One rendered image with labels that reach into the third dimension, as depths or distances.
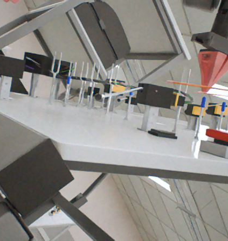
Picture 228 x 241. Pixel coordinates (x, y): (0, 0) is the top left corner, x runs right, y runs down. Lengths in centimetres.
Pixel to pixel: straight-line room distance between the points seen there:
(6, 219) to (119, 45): 155
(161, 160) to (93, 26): 142
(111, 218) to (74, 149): 1077
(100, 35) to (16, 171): 150
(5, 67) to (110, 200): 1000
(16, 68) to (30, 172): 60
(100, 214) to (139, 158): 1048
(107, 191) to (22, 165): 1034
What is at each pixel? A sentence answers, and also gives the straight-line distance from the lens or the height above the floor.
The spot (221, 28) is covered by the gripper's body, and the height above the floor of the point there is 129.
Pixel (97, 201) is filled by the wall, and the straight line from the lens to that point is 1073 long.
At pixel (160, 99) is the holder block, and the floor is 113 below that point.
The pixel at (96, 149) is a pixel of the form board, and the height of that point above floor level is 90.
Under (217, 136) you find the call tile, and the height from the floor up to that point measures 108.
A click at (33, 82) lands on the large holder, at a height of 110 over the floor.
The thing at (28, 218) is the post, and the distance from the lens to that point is 171.
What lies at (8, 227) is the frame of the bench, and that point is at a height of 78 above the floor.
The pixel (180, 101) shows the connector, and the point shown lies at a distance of 83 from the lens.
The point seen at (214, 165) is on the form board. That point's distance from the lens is 55.
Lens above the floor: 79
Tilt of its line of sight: 19 degrees up
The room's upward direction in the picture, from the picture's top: 55 degrees clockwise
